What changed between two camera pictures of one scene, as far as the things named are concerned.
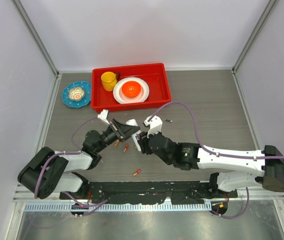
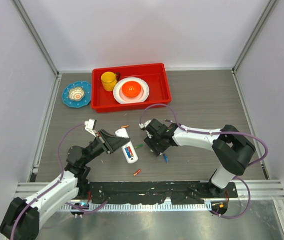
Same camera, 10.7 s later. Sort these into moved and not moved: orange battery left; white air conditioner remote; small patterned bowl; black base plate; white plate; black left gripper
Moved: black left gripper; white air conditioner remote
Not moved: white plate; orange battery left; black base plate; small patterned bowl
